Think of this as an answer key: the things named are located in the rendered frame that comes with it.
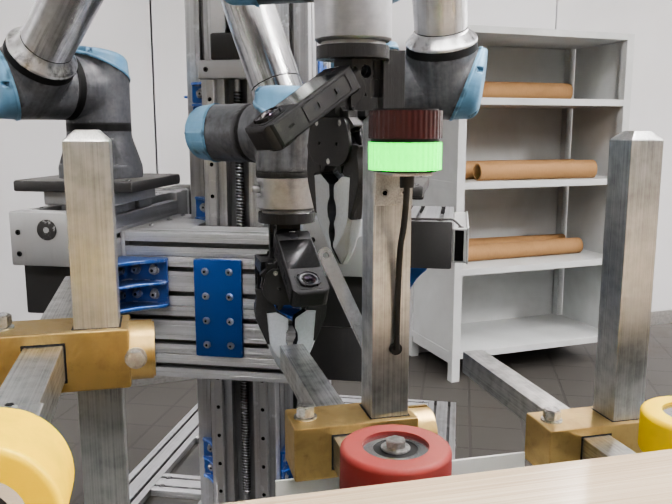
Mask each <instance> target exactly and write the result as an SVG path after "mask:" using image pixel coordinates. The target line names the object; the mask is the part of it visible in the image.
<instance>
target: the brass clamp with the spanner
mask: <svg viewBox="0 0 672 504"><path fill-rule="evenodd" d="M296 413H297V408H296V409H287V410H285V458H286V460H287V463H288V465H289V468H290V470H291V473H292V475H293V478H294V480H295V482H301V481H310V480H318V479H327V478H335V477H338V475H337V473H336V471H335V469H334V467H333V438H334V437H336V436H345V435H349V434H351V433H352V432H354V431H357V430H359V429H362V428H365V427H370V426H375V425H386V424H397V425H408V426H414V427H419V428H423V429H426V430H429V431H432V432H434V433H436V434H438V430H437V424H436V420H435V417H434V414H433V412H432V410H431V409H430V408H429V406H427V405H426V404H418V405H408V415H402V416H391V417H381V418H371V417H370V416H369V414H368V413H367V412H366V410H365V409H364V408H363V406H362V405H361V403H350V404H340V405H329V406H318V407H314V413H316V414H317V418H316V419H315V420H313V421H310V422H300V421H297V420H295V419H294V414H296Z"/></svg>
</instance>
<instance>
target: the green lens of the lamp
mask: <svg viewBox="0 0 672 504"><path fill-rule="evenodd" d="M368 169H369V170H377V171H437V170H442V142H436V143H379V142H368Z"/></svg>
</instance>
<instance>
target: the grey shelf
mask: <svg viewBox="0 0 672 504"><path fill-rule="evenodd" d="M468 27H469V28H470V29H471V30H472V31H474V32H475V33H476V34H477V36H478V48H479V47H480V46H482V47H483V48H486V49H487V50H488V55H487V67H486V75H485V81H493V82H536V83H569V84H571V85H572V87H573V95H572V98H571V99H548V98H486V97H482V99H481V104H480V108H479V111H478V113H477V114H476V116H474V117H473V118H471V119H457V120H453V121H449V120H443V137H442V139H440V142H442V170H437V172H433V176H424V177H429V187H428V188H427V190H426V192H425V194H424V199H423V200H412V206H442V207H454V213H455V212H466V211H468V220H469V238H488V237H507V236H526V235H545V234H564V235H565V237H566V238H576V237H579V238H580V239H581V240H582V241H583V250H582V251H581V252H580V253H570V254H557V255H544V256H531V257H519V258H506V259H493V260H480V261H468V264H466V263H453V262H452V265H451V269H431V268H427V270H426V271H425V272H423V273H422V274H421V275H420V276H419V277H418V278H417V279H416V281H415V282H414V284H413V285H412V287H411V289H410V319H409V355H410V356H418V352H419V345H420V346H421V347H423V348H425V349H426V350H428V351H430V352H431V353H433V354H434V355H436V356H438V357H439V358H441V359H443V360H444V361H446V362H448V373H447V380H448V381H450V382H451V383H453V382H459V371H460V359H463V351H473V350H484V351H486V352H487V353H489V354H490V355H498V354H506V353H514V352H522V351H530V350H538V349H547V348H555V347H563V346H571V345H579V344H587V343H595V342H597V337H598V321H599V305H600V288H601V272H602V256H603V240H604V224H605V208H606V192H607V176H608V160H609V144H610V139H611V138H613V137H615V136H616V135H618V134H619V133H621V132H622V131H629V118H630V103H631V88H632V73H633V58H634V43H635V34H632V33H613V32H595V31H577V30H559V29H540V28H522V27H504V26H486V25H468ZM564 65H565V66H564ZM561 124H562V125H561ZM560 144H561V145H560ZM546 159H574V160H595V161H596V163H597V174H596V176H595V177H593V178H565V179H526V180H486V181H476V180H475V179H465V168H466V161H487V160H546ZM557 202H558V203H557ZM556 222H557V223H556ZM553 281H554V282H553ZM552 300H553V301H552Z"/></svg>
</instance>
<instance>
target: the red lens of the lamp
mask: <svg viewBox="0 0 672 504"><path fill-rule="evenodd" d="M442 137H443V111H442V110H373V111H369V123H368V138H370V139H442Z"/></svg>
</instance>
